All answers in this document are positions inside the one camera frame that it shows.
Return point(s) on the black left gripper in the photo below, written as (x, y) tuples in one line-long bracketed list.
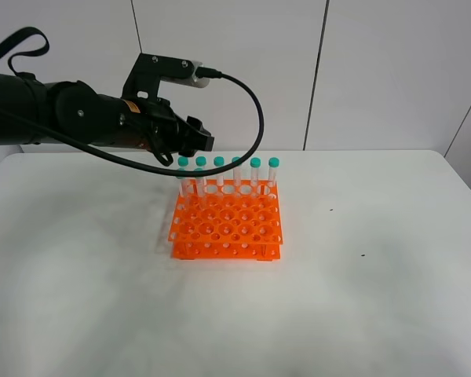
[(155, 127)]

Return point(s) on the test tube with green cap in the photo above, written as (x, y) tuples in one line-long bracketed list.
[(200, 187)]

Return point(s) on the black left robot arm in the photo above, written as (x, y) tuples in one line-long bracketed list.
[(30, 111)]

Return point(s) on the orange test tube rack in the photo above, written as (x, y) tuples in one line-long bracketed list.
[(234, 224)]

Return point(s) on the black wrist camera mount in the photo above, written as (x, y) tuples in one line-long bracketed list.
[(150, 70)]

